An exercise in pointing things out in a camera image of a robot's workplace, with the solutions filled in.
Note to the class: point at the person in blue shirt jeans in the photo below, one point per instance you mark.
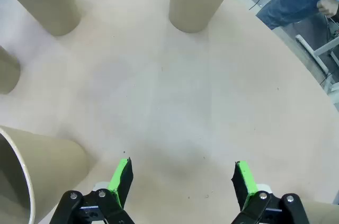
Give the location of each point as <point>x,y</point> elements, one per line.
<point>291,1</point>

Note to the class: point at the white metal table frame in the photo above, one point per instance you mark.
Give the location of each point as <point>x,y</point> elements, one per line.
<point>313,55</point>

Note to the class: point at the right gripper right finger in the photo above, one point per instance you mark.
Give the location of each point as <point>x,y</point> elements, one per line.
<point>247,181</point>

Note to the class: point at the person's left hand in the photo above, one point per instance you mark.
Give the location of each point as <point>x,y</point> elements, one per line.
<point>329,5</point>

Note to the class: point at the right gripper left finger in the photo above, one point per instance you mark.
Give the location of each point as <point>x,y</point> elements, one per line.
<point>117,179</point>

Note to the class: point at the brown paper cup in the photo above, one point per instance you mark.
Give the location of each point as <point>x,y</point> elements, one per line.
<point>53,160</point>
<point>45,1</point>
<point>323,213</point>
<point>8,73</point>
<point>196,1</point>

